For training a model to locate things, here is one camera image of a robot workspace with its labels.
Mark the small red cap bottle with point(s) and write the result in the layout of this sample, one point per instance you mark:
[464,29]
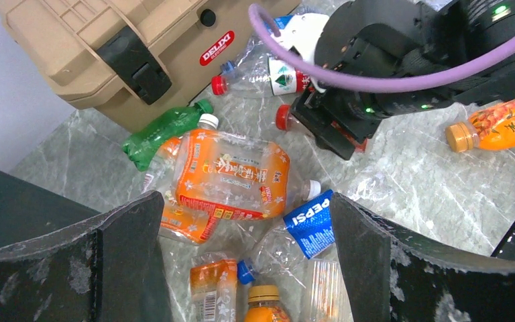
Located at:
[285,121]

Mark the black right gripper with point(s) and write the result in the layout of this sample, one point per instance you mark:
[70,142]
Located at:
[380,39]

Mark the dark green plastic bin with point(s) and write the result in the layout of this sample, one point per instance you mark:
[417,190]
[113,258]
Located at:
[28,211]

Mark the orange juice bottle right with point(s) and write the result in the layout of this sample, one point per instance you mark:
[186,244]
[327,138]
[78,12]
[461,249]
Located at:
[492,128]

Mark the crushed orange label bottle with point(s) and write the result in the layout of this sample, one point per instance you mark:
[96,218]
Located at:
[178,222]

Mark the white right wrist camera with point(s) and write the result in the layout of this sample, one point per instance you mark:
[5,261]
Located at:
[301,35]

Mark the clear bottle orange label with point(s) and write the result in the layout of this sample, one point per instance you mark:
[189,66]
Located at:
[213,287]

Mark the tan plastic toolbox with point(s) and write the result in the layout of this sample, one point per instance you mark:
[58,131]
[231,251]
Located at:
[131,60]

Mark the crushed Pepsi bottle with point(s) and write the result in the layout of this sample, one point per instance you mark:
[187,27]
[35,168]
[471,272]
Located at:
[301,235]

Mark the orange juice bottle gold cap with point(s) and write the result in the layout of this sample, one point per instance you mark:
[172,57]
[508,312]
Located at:
[264,305]

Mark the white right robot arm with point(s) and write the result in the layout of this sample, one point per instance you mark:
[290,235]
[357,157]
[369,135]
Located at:
[487,66]

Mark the crushed blue label bottle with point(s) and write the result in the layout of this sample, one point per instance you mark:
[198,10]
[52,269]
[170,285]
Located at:
[255,46]

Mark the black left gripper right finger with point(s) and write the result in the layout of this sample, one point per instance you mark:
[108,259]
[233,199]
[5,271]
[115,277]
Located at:
[392,273]

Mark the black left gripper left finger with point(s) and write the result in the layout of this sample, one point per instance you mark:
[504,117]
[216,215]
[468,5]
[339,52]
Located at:
[108,267]

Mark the large orange label bottle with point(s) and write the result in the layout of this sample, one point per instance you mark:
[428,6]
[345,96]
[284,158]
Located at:
[229,176]

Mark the green plastic bottle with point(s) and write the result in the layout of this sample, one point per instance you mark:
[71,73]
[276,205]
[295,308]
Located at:
[140,147]

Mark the red label bottle white cap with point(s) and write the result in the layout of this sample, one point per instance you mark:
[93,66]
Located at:
[260,78]

